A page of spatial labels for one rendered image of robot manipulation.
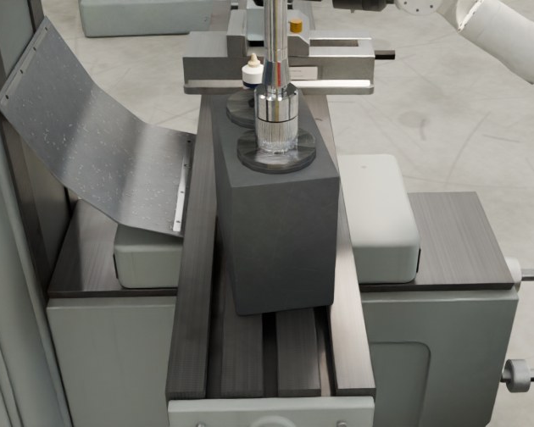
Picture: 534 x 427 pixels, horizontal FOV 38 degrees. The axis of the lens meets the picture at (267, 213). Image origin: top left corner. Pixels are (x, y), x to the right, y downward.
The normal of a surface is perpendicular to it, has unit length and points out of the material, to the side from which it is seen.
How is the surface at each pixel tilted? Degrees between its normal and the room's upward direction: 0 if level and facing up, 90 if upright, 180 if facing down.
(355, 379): 0
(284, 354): 0
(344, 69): 90
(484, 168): 0
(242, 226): 90
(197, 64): 90
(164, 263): 90
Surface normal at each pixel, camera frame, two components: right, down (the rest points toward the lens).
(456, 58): -0.01, -0.82
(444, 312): 0.01, 0.58
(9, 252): 0.76, 0.35
